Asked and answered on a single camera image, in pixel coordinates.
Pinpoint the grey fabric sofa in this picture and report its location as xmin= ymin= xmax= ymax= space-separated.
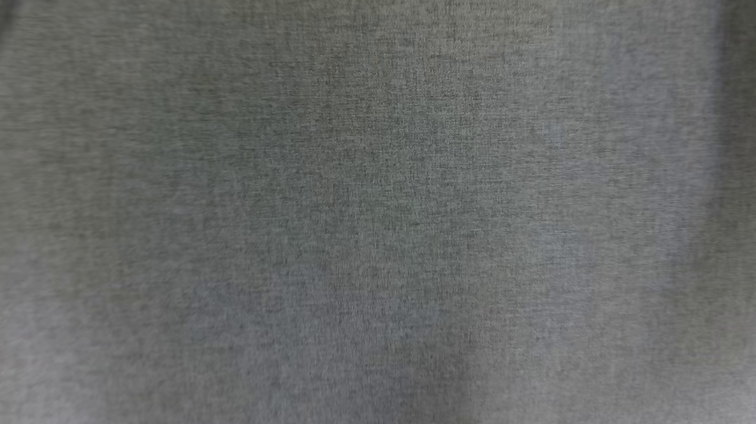
xmin=0 ymin=0 xmax=756 ymax=424

